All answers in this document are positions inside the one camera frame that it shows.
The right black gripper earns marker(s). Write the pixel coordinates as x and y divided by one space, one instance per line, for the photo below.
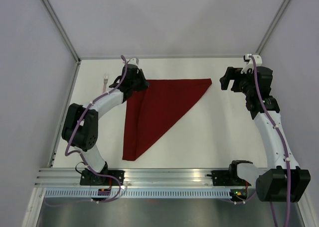
232 73

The fork with pink handle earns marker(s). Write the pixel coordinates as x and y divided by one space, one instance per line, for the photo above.
105 82

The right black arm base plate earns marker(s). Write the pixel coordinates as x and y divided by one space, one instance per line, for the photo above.
221 178

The right aluminium frame post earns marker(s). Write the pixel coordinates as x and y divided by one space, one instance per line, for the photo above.
273 25

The aluminium mounting rail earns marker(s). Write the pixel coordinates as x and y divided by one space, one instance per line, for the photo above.
133 177

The left aluminium frame post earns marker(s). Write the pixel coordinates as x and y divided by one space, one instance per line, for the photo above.
62 32

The aluminium frame post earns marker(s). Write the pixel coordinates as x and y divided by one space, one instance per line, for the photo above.
62 32
273 25

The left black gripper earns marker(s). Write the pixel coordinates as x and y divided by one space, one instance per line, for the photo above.
145 84

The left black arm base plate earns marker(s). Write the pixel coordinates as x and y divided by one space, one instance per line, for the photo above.
88 178

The rear aluminium frame bar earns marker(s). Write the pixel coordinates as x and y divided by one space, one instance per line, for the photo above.
162 57

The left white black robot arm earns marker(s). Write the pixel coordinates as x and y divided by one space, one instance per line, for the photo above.
80 128

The white slotted cable duct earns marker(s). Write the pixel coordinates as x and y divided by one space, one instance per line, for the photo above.
212 193

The dark red cloth napkin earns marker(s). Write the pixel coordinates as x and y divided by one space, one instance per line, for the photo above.
153 112

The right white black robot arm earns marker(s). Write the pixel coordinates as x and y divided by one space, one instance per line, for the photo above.
284 179

